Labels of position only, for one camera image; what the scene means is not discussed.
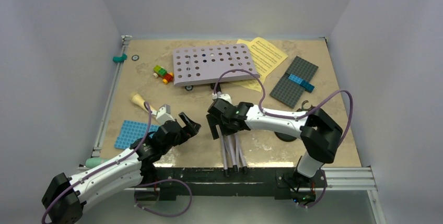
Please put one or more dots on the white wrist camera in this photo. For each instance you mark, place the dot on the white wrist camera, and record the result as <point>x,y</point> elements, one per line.
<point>224,96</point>
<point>164,114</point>

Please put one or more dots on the black front mounting rail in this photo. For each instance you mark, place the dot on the black front mounting rail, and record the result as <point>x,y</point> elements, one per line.
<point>277,182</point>

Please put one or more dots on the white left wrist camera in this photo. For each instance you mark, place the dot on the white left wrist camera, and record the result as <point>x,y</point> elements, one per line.
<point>164,114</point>

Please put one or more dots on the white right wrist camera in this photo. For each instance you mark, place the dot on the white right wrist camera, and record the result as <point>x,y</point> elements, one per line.
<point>224,96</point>

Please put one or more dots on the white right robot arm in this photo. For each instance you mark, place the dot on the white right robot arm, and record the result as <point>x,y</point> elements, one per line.
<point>319,133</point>

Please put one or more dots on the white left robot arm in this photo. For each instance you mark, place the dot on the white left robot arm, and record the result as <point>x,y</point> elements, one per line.
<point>68,197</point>

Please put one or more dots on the colourful toy brick car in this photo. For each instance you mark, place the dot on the colourful toy brick car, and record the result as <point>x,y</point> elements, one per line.
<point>160,72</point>

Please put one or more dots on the dark grey studded baseplate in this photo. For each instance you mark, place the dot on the dark grey studded baseplate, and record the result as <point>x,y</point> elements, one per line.
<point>288,92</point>

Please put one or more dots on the black desktop microphone stand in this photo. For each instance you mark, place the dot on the black desktop microphone stand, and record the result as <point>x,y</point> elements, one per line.
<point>292,127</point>

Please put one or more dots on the light blue studded baseplate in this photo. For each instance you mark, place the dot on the light blue studded baseplate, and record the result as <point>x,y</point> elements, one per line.
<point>130,131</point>

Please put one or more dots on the lilac tripod music stand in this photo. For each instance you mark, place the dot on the lilac tripod music stand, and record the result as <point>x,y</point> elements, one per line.
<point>207,65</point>

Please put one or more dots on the blue brick on baseplate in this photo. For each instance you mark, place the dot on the blue brick on baseplate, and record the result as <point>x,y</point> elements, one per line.
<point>301,82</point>

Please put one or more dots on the teal plastic clip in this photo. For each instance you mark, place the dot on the teal plastic clip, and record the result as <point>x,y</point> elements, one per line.
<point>119,59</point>

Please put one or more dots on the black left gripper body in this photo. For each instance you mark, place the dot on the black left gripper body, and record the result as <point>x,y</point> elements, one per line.
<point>182,136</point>

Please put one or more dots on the cream yellow microphone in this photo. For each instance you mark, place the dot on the cream yellow microphone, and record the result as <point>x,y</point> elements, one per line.
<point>138,100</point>

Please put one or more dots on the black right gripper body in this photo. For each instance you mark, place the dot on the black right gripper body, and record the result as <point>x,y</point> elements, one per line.
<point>225,129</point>

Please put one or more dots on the yellow sheet music page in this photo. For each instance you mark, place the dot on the yellow sheet music page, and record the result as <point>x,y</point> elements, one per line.
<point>265,56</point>
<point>251,80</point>

